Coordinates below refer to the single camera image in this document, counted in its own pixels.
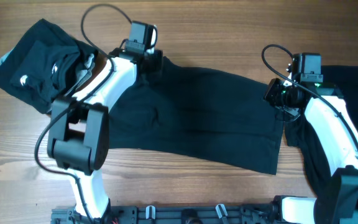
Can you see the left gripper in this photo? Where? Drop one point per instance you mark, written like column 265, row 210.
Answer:
column 158, row 62

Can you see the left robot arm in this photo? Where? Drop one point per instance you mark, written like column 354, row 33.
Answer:
column 78, row 138

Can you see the left white rail clip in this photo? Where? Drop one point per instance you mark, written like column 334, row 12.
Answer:
column 150, row 212

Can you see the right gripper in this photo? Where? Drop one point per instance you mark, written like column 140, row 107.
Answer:
column 271, row 93

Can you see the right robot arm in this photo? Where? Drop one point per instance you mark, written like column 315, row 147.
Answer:
column 323, row 107

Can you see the black t-shirt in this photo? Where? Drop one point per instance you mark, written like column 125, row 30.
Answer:
column 199, row 112

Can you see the white rail clip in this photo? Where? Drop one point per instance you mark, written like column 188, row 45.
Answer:
column 222, row 213
column 150, row 212

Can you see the right white rail clip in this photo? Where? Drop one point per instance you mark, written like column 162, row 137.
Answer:
column 222, row 213

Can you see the folded black clothes stack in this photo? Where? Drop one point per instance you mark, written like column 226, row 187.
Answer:
column 46, row 63

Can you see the black clothes pile right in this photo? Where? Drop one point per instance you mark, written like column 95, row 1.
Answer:
column 300, row 133

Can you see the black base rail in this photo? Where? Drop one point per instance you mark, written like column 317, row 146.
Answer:
column 241, row 214

